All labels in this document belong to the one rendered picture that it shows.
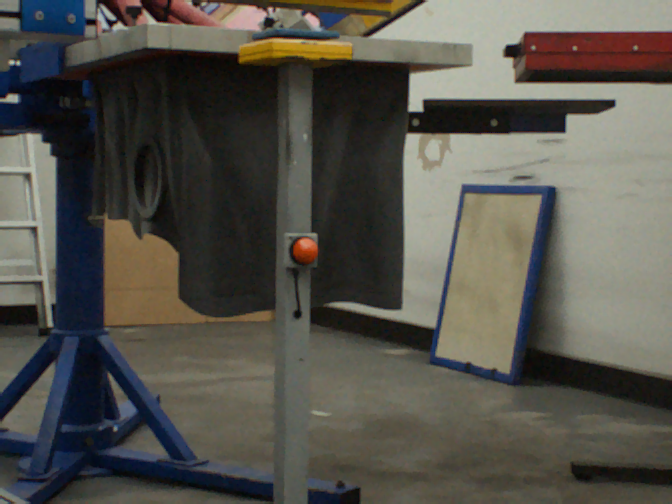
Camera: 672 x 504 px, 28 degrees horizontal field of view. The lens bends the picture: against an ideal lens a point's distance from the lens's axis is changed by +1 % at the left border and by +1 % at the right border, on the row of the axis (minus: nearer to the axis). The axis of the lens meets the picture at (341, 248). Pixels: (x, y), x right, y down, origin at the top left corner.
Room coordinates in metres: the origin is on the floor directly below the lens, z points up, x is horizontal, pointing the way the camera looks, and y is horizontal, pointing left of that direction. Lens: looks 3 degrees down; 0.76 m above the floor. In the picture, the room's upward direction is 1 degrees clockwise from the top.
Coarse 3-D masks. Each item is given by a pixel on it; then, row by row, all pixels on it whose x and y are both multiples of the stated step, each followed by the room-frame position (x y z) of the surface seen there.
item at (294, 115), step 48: (240, 48) 2.04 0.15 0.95; (288, 48) 1.94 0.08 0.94; (336, 48) 1.97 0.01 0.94; (288, 96) 1.99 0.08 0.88; (288, 144) 1.99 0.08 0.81; (288, 192) 1.99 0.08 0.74; (288, 240) 1.98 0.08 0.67; (288, 288) 1.99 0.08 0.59; (288, 336) 1.99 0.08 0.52; (288, 384) 1.99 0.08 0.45; (288, 432) 1.99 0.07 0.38; (288, 480) 1.99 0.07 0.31
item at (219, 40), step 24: (144, 24) 2.10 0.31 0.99; (168, 24) 2.11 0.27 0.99; (72, 48) 2.48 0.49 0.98; (96, 48) 2.34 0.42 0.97; (120, 48) 2.21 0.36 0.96; (144, 48) 2.11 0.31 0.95; (168, 48) 2.11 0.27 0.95; (192, 48) 2.13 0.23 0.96; (216, 48) 2.14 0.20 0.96; (360, 48) 2.26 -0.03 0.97; (384, 48) 2.28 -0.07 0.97; (408, 48) 2.30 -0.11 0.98; (432, 48) 2.32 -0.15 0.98; (456, 48) 2.34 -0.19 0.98
